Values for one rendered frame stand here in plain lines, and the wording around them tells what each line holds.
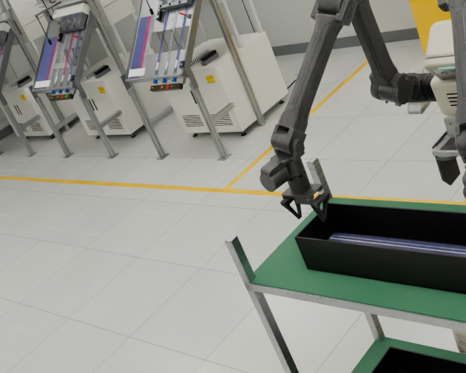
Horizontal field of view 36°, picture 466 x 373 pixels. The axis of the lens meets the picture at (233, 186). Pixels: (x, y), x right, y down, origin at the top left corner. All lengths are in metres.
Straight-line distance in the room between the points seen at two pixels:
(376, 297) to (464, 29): 0.68
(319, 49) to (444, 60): 0.38
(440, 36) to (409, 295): 0.75
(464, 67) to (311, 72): 0.44
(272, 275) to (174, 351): 1.68
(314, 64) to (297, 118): 0.15
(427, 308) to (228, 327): 2.01
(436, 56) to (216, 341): 2.00
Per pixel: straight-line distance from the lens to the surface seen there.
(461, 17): 1.72
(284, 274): 2.09
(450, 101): 2.26
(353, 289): 1.93
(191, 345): 3.69
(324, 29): 1.95
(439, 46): 2.15
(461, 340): 2.80
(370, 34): 2.09
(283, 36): 7.30
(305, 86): 1.92
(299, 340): 3.41
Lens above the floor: 2.06
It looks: 24 degrees down
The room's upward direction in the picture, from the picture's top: 24 degrees counter-clockwise
